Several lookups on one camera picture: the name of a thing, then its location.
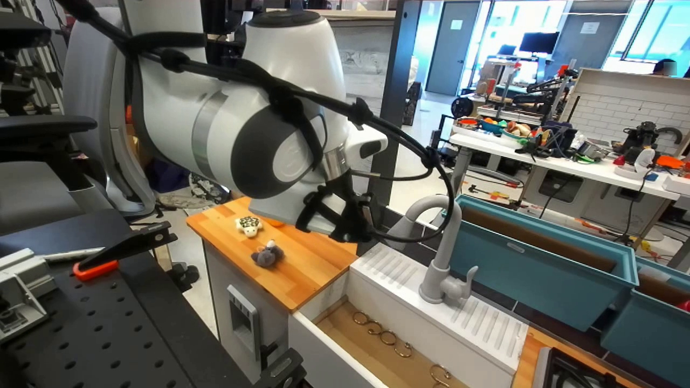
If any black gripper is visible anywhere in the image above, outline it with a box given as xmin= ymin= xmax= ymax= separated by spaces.
xmin=295 ymin=171 xmax=375 ymax=246

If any grey curved kitchen faucet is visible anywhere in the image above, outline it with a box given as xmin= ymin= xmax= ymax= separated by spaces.
xmin=385 ymin=194 xmax=482 ymax=310

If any butcher block wooden counter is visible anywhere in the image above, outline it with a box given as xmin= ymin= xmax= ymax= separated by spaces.
xmin=186 ymin=194 xmax=359 ymax=312

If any grey plush toy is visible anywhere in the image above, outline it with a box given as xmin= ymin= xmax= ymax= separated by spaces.
xmin=250 ymin=239 xmax=286 ymax=272

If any spotted turtle toy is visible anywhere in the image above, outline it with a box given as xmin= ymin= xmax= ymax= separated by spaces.
xmin=234 ymin=213 xmax=265 ymax=239

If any white toy kitchen sink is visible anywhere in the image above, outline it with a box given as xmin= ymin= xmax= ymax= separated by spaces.
xmin=286 ymin=241 xmax=533 ymax=388

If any white toy kitchen cabinet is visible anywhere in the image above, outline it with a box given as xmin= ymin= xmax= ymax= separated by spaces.
xmin=202 ymin=239 xmax=297 ymax=384

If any long teal planter box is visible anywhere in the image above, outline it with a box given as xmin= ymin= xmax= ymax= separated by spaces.
xmin=451 ymin=194 xmax=643 ymax=334

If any wooden board under stove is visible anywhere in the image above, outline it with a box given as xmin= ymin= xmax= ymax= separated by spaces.
xmin=510 ymin=326 xmax=577 ymax=388

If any white cluttered workbench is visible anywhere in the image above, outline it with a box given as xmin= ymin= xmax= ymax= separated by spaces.
xmin=449 ymin=128 xmax=690 ymax=205

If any grey office chair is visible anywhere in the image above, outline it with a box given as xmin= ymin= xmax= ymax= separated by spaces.
xmin=59 ymin=0 xmax=162 ymax=220

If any black perforated breadboard table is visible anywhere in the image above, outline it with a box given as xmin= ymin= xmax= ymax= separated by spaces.
xmin=0 ymin=251 xmax=255 ymax=388

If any computer monitor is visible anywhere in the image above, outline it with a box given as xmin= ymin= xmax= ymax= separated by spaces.
xmin=518 ymin=31 xmax=560 ymax=58

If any black gas stove top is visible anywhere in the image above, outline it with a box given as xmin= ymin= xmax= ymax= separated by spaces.
xmin=534 ymin=345 xmax=620 ymax=388

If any white brick pattern panel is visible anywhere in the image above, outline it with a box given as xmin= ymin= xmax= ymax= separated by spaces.
xmin=562 ymin=68 xmax=690 ymax=146

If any short teal planter box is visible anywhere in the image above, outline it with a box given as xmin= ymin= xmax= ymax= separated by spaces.
xmin=599 ymin=258 xmax=690 ymax=388

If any distant person head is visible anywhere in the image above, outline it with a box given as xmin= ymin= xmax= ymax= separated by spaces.
xmin=651 ymin=57 xmax=679 ymax=78

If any thick black frame post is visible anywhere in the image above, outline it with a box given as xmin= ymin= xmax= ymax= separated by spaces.
xmin=366 ymin=0 xmax=426 ymax=212

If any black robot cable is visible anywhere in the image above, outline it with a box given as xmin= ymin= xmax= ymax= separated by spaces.
xmin=55 ymin=0 xmax=459 ymax=245

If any black clamp with orange handle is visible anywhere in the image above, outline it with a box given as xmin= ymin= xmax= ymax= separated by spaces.
xmin=70 ymin=220 xmax=178 ymax=286

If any grey metal bracket block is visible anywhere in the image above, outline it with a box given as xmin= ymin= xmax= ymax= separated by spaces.
xmin=0 ymin=246 xmax=53 ymax=345

